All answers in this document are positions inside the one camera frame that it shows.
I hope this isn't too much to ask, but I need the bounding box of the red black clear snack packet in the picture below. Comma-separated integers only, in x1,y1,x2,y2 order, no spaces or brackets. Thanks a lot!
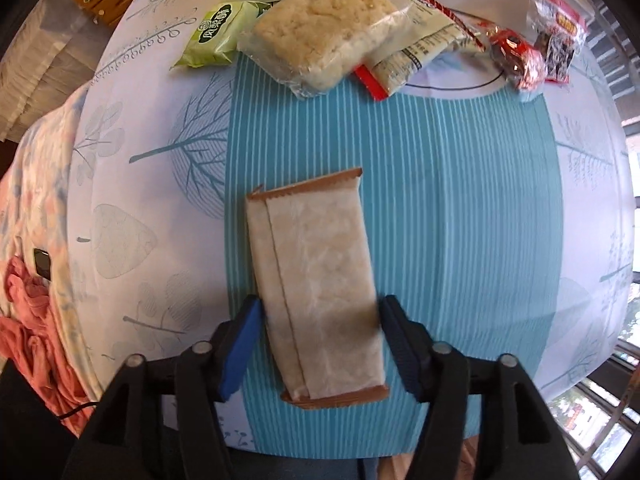
529,0,587,85

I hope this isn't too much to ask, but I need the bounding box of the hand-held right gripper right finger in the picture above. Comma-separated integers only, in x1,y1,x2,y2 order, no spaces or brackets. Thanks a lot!
378,295,581,480

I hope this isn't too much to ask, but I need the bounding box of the orange edged translucent snack packet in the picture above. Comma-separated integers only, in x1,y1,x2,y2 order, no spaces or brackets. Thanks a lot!
245,167,391,406

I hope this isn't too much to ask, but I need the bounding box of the floral blanket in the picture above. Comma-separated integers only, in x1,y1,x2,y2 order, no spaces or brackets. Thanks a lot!
0,82,101,436

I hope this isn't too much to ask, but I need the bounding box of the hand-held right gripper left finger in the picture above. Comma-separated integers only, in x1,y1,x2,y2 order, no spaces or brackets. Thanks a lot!
62,295,265,480

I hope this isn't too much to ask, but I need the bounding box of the red wrapped dark snack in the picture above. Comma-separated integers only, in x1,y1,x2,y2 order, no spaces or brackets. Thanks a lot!
487,27,546,93

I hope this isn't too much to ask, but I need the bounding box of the white red snack packet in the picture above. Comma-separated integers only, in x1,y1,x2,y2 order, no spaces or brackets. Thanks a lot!
354,0,494,102

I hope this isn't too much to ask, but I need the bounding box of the clear puffed rice snack packet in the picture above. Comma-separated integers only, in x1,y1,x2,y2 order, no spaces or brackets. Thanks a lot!
236,0,416,100

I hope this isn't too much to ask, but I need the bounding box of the pink cloth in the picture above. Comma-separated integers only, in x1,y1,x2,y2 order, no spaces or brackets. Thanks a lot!
0,255,97,437

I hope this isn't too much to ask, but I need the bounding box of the green snack packet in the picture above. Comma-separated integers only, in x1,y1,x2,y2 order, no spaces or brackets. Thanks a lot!
172,0,273,70

